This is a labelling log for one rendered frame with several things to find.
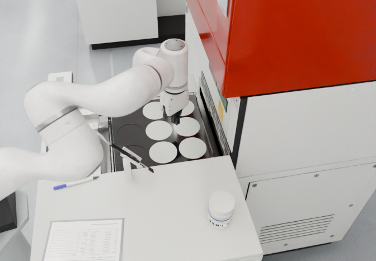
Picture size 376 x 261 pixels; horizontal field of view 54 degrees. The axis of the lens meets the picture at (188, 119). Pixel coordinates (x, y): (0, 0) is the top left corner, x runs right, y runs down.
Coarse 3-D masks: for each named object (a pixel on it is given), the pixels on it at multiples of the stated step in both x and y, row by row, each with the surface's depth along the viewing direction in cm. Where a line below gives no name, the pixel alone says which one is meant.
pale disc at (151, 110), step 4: (148, 104) 150; (152, 104) 150; (156, 104) 150; (144, 108) 149; (148, 108) 149; (152, 108) 149; (156, 108) 149; (144, 112) 147; (148, 112) 147; (152, 112) 147; (156, 112) 147; (160, 112) 147; (148, 116) 146; (152, 116) 146; (156, 116) 146; (160, 116) 146
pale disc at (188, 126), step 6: (180, 120) 144; (186, 120) 144; (192, 120) 144; (174, 126) 142; (180, 126) 142; (186, 126) 142; (192, 126) 142; (198, 126) 142; (180, 132) 140; (186, 132) 140; (192, 132) 140
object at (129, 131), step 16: (192, 96) 154; (192, 112) 148; (112, 128) 141; (128, 128) 141; (144, 128) 141; (128, 144) 136; (144, 144) 136; (176, 144) 136; (208, 144) 136; (144, 160) 131; (176, 160) 131; (192, 160) 131
